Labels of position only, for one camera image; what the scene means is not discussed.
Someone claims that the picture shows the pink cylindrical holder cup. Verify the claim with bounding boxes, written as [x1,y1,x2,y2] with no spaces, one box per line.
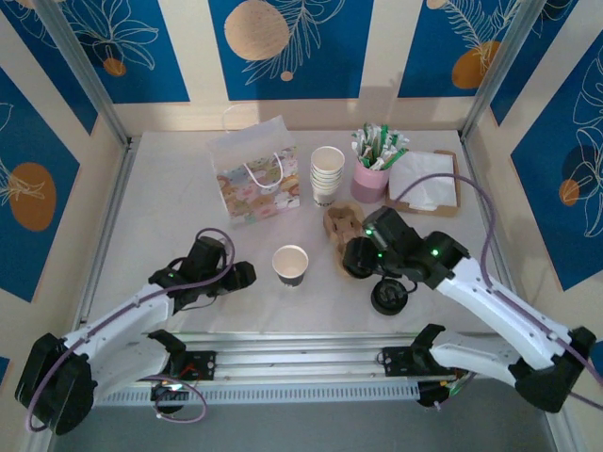
[350,159,391,204]

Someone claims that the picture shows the thin purple looped cable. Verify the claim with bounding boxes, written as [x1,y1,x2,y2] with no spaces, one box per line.
[153,375,209,424]

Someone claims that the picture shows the stacked cardboard cup carriers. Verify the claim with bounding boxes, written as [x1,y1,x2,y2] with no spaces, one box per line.
[322,201,373,279]

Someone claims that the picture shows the stack of black cup lids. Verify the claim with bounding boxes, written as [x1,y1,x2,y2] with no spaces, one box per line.
[369,277,411,315]

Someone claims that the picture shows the wide aluminium base rail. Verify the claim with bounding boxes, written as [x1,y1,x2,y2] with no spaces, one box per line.
[73,329,557,383]

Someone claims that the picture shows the stack of paper cups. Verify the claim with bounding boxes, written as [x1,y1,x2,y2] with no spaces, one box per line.
[309,145,346,208]

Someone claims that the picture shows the aluminium frame post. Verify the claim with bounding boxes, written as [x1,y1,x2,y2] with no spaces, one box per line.
[460,0,583,142]
[33,0,133,148]

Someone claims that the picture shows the aluminium side rail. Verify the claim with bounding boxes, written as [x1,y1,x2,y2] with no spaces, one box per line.
[70,136,142,331]
[459,136,519,302]

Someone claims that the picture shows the cartoon print paper gift bag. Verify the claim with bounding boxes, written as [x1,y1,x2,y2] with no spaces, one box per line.
[209,104,302,230]

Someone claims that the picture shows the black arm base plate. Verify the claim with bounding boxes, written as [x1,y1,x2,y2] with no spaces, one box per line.
[380,347,425,378]
[168,350,219,380]

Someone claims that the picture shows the grey slotted cable duct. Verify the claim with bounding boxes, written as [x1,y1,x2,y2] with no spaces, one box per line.
[93,379,421,407]

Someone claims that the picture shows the paper cup with black sleeve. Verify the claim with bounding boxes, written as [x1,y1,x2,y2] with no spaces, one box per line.
[271,244,310,288]

